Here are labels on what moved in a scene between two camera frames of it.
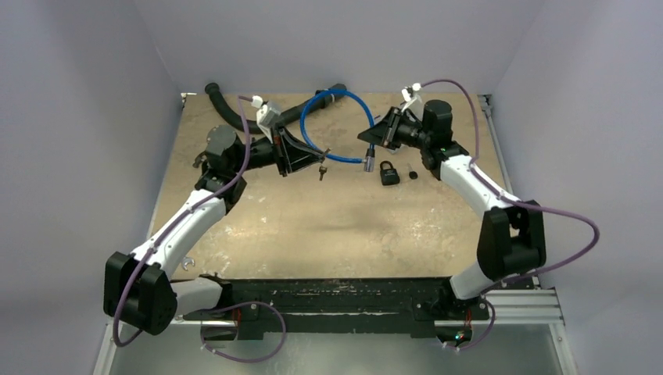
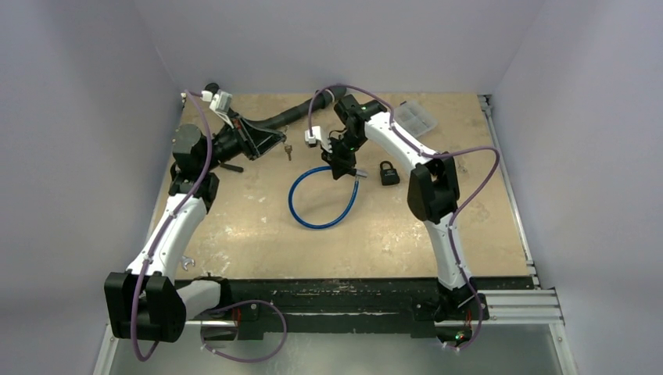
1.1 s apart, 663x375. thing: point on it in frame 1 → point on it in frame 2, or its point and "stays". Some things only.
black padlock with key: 389,176 stays
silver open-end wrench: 186,260 stays
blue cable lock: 369,160 → 360,173
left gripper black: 288,150 → 246,135
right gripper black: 391,130 → 338,158
